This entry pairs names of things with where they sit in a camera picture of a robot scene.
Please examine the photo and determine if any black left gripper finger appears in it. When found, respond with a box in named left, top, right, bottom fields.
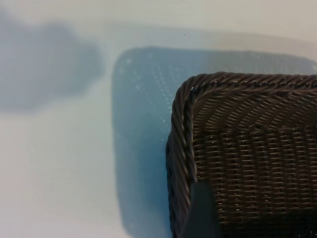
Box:
left=180, top=181, right=221, bottom=238

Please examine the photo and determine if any dark brown wicker basket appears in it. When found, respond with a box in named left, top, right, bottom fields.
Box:
left=165, top=71, right=317, bottom=238

